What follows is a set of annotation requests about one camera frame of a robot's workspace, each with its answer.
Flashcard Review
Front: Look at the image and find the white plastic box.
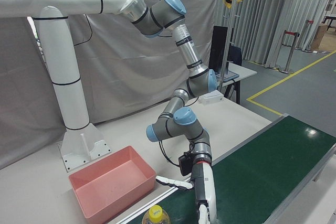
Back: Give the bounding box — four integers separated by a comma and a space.
198, 90, 225, 105

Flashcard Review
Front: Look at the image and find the dark blue office chair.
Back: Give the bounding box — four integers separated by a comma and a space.
227, 45, 243, 65

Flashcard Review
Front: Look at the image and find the green belt conveyor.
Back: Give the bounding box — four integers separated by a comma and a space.
104, 113, 336, 224

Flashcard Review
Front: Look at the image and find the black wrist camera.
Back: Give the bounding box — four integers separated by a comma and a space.
178, 150, 195, 177

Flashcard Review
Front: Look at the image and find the grey pleated partition curtain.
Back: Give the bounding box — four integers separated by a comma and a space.
230, 0, 336, 68

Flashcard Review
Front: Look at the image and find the brown cardboard box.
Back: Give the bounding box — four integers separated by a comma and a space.
313, 23, 329, 51

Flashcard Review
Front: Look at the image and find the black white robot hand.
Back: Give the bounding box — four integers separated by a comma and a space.
155, 162, 218, 224

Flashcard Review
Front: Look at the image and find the grey backdrop curtain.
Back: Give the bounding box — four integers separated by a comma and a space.
0, 0, 220, 169

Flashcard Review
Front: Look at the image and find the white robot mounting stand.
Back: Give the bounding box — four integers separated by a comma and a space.
0, 0, 141, 174

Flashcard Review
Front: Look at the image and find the grey office table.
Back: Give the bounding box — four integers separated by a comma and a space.
216, 61, 258, 104

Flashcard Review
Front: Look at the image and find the pink plastic basket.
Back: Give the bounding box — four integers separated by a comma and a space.
68, 145, 158, 219

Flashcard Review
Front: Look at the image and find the silver barrier stanchion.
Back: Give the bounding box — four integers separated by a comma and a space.
278, 30, 300, 74
301, 19, 316, 51

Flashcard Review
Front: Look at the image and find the black flat screen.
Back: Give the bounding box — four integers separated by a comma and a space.
209, 25, 234, 71

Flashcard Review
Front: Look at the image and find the orange juice bottle yellow cap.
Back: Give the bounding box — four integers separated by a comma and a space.
141, 205, 173, 224

